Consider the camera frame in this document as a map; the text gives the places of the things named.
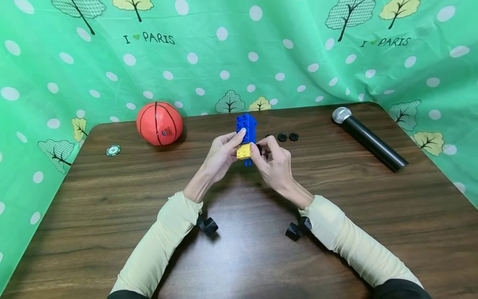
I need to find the person's left hand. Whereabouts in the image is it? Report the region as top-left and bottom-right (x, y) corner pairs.
(200, 128), (247, 186)

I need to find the person's right hand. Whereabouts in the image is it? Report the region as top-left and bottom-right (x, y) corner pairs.
(250, 135), (298, 196)

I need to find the yellow toy block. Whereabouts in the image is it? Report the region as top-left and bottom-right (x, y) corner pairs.
(236, 142), (252, 161)

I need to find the blue toy block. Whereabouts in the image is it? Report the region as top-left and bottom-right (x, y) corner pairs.
(235, 113), (259, 167)

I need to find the person's right forearm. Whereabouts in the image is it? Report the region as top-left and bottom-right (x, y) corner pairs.
(283, 183), (433, 299)

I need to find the person's left forearm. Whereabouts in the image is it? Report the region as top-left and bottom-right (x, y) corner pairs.
(107, 174), (214, 299)

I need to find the orange mini basketball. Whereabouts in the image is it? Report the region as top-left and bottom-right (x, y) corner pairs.
(136, 101), (184, 146)

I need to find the black microphone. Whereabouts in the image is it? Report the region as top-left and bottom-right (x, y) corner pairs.
(332, 106), (409, 172)

